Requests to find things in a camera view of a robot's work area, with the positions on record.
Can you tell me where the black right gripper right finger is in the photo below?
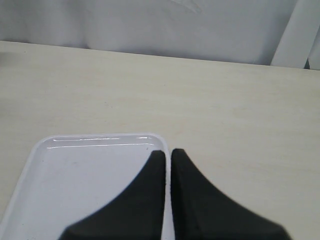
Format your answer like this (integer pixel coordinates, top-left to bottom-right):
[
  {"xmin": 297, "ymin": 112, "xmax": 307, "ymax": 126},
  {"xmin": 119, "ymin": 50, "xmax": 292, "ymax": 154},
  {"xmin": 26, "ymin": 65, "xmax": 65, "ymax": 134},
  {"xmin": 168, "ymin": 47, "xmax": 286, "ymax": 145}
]
[{"xmin": 170, "ymin": 148, "xmax": 291, "ymax": 240}]

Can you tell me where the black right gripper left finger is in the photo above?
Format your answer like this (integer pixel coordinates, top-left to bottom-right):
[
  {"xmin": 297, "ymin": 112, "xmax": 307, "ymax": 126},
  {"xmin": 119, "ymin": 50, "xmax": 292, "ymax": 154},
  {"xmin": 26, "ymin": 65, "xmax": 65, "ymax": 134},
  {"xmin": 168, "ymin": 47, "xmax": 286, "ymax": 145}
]
[{"xmin": 60, "ymin": 150, "xmax": 166, "ymax": 240}]

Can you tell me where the white rectangular tray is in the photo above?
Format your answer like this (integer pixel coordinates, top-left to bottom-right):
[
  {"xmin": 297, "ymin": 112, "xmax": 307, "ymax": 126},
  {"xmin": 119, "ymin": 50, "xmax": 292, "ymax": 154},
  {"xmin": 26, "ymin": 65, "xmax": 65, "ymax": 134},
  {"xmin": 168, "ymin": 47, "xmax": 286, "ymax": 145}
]
[{"xmin": 0, "ymin": 133, "xmax": 170, "ymax": 240}]

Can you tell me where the white backdrop curtain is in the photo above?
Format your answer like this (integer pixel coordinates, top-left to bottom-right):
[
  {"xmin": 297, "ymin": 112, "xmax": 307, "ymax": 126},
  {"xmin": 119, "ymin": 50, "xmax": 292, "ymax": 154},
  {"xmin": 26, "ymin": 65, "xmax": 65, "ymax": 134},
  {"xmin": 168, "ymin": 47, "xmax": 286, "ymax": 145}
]
[{"xmin": 0, "ymin": 0, "xmax": 320, "ymax": 70}]

